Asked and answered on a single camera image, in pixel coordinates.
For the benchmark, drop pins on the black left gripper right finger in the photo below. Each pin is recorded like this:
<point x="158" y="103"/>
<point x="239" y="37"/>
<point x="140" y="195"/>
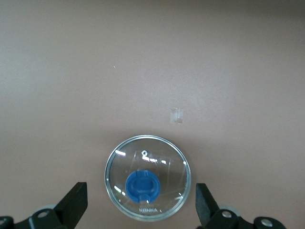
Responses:
<point x="207" y="210"/>

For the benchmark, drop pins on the glass lid with blue knob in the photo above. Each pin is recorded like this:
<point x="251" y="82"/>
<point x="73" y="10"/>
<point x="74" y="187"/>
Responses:
<point x="147" y="167"/>

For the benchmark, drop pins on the small clear tape piece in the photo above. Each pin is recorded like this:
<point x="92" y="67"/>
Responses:
<point x="177" y="116"/>

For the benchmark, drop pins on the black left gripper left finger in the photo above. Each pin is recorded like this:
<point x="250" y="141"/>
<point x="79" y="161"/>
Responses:
<point x="69" y="207"/>

